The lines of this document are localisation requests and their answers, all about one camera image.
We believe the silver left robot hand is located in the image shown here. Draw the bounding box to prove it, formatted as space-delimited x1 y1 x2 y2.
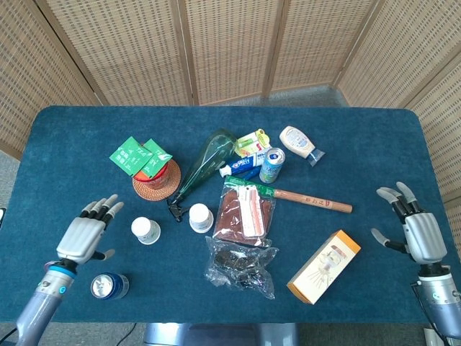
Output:
55 193 125 266

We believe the cream squeeze sauce bottle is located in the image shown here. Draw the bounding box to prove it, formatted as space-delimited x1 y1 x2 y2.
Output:
279 125 326 167

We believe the yellow green snack packet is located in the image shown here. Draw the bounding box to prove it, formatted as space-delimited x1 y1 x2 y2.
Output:
233 128 272 158

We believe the woven rattan coaster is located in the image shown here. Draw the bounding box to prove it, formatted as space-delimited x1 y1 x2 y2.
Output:
132 158 182 202

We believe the white blue toothpaste tube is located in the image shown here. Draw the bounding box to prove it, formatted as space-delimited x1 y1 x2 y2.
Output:
218 151 269 178

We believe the red plastic cup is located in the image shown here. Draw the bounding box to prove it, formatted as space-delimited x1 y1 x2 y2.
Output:
133 164 170 190

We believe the clear bag with dark contents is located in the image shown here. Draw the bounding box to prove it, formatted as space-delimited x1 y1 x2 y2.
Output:
204 236 280 300

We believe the wooden stick with green sleeve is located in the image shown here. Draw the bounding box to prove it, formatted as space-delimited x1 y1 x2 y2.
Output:
223 175 354 214

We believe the black floor cable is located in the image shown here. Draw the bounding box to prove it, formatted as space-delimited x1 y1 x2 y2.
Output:
117 322 138 346

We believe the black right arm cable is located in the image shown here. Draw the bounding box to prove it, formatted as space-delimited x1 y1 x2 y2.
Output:
410 282 447 346

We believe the green tea sachet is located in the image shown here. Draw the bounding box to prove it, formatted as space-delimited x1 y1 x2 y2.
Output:
109 136 151 177
138 138 173 178

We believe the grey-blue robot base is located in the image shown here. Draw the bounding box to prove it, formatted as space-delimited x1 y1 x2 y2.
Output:
143 322 300 346

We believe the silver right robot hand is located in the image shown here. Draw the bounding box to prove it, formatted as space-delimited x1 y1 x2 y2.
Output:
370 181 448 266

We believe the light green drink can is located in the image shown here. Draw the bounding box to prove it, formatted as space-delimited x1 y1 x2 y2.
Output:
259 146 287 185

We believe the dark blue drink can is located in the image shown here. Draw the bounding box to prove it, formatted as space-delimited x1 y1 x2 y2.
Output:
89 272 130 301

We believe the packaged brown cloth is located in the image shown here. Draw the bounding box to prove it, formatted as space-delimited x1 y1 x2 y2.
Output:
212 179 277 248

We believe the blue felt table cloth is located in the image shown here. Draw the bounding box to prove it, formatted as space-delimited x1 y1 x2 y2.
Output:
5 105 454 324

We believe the orange white cardboard box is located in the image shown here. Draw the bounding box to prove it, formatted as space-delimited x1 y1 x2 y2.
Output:
286 229 362 306

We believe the woven bamboo screen panel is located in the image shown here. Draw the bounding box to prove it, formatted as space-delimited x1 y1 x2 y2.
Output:
262 0 382 98
171 0 289 106
333 0 461 109
401 59 461 253
0 0 109 161
34 0 199 106

